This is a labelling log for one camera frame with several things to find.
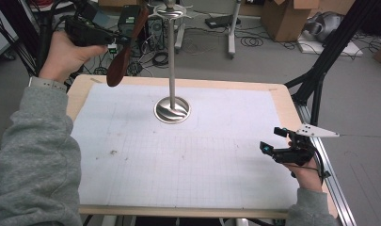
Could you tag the grey vacuum cleaner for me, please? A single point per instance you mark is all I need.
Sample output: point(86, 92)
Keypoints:
point(324, 26)

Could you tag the black metal frame struts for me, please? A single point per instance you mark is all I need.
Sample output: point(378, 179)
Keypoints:
point(332, 47)

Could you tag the tall metal utensil stand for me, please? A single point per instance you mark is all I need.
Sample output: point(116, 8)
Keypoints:
point(171, 62)

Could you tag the short white stand leg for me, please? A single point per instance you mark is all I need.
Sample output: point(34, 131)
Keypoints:
point(179, 37)

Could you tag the large open cardboard box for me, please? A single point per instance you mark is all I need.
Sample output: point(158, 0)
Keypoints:
point(285, 19)

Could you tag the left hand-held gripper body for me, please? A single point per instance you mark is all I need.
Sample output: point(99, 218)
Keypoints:
point(87, 33)

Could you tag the flat black box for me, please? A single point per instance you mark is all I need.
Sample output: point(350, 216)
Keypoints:
point(218, 21)

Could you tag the person's left hand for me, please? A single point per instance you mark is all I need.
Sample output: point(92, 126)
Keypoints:
point(66, 59)

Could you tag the small device with green display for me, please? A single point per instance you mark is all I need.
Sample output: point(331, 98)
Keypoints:
point(112, 49)

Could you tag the small black computer tower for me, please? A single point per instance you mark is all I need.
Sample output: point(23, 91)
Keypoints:
point(156, 33)

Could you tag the person's right hand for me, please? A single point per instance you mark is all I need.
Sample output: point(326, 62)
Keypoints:
point(307, 179)

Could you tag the long white stand leg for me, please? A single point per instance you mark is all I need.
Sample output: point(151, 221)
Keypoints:
point(233, 31)

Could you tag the aluminium rail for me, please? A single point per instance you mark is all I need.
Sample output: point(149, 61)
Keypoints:
point(338, 191)

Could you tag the large black computer tower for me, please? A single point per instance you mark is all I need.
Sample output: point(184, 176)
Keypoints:
point(128, 19)

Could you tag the white flat board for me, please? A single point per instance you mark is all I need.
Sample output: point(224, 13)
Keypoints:
point(335, 49)

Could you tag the dark wooden rice spoon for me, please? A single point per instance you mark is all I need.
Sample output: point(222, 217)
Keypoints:
point(117, 67)

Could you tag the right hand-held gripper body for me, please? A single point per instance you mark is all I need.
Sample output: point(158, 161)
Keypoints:
point(296, 153)

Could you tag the white gridded mat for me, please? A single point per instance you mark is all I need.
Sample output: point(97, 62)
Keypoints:
point(194, 157)

